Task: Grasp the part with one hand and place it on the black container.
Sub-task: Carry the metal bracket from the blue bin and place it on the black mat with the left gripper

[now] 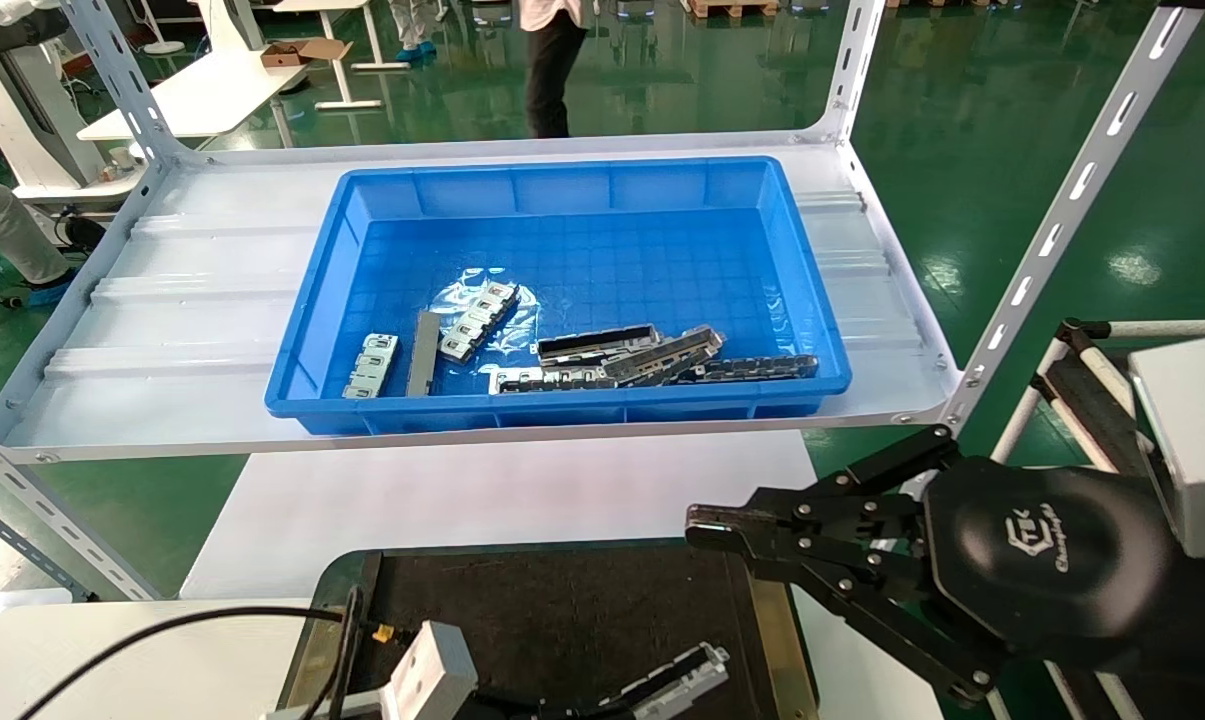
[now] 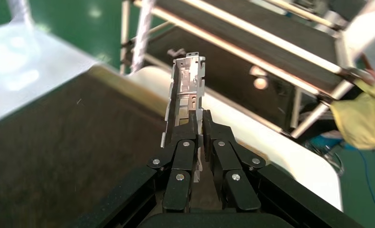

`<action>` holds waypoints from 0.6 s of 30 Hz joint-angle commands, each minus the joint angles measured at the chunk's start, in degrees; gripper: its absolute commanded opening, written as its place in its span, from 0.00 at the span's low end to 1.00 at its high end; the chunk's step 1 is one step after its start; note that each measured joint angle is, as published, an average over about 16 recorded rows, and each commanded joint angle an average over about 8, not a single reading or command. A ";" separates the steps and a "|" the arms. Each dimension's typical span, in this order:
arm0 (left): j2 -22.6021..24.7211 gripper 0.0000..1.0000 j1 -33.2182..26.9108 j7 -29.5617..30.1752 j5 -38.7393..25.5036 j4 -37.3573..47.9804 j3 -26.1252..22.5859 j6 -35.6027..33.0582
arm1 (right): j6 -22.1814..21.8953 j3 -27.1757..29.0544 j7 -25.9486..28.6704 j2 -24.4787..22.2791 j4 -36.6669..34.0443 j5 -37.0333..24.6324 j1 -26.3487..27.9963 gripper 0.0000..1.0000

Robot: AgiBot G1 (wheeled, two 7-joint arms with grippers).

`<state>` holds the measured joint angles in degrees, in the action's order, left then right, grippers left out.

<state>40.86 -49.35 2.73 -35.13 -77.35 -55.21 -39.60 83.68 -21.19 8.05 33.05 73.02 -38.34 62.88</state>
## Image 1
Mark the person with blue shoe covers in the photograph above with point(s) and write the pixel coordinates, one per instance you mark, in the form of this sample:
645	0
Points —
417	25

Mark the dark long metal bracket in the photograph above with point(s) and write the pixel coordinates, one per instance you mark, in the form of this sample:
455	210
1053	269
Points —
762	367

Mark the open cardboard box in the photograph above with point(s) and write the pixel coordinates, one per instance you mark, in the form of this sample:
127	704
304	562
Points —
287	55

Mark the clear plastic bag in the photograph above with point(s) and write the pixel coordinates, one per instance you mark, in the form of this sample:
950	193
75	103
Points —
517	335

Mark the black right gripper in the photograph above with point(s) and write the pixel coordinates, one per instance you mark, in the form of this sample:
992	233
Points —
1047	560

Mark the white machine housing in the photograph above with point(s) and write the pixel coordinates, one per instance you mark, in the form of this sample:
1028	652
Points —
2	110

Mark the white tube cart frame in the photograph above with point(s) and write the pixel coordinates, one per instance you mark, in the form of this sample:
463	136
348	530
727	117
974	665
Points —
1162	328

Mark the white metal shelf board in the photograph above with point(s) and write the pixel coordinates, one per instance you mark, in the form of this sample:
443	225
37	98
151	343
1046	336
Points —
212	300

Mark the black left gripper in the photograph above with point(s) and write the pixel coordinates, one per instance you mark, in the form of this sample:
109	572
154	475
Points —
532	710

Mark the person in yellow coat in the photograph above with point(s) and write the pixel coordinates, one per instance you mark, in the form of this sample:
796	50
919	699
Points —
7	225

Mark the light grey right wrist camera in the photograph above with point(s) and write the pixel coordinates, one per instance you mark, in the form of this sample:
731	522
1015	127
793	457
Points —
1197	440

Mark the long silver metal bracket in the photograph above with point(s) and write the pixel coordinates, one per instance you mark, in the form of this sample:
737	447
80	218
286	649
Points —
662	355
592	345
477	320
677	680
542	380

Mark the black container with brass corners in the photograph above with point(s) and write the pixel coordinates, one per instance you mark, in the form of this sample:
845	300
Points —
582	610

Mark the black round floor object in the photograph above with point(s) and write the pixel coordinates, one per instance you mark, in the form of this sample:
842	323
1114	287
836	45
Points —
82	232

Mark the blue plastic bin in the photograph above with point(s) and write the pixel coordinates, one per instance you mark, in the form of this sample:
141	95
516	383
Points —
582	240

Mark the black cart panel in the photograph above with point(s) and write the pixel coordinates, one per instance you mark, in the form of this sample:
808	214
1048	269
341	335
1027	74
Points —
1092	410

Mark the wooden pallet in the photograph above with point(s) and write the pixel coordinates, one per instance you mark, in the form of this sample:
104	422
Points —
732	8

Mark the white desk with legs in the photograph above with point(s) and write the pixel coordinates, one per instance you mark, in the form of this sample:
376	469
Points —
377	40

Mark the short silver metal bracket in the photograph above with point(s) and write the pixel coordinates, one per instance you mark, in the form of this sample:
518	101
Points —
372	365

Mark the white perforated shelf upright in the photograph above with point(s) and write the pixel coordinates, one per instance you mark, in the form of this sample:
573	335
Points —
122	90
1082	180
52	510
854	70

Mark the plain grey metal bar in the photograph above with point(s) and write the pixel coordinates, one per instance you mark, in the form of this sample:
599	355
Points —
424	355

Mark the white round stand base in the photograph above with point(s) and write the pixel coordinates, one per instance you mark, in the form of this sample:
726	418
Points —
162	45

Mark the person in black trousers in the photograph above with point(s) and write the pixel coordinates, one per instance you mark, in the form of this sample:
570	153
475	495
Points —
552	80

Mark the white table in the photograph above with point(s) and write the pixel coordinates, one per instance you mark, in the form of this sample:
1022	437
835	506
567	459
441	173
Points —
212	95

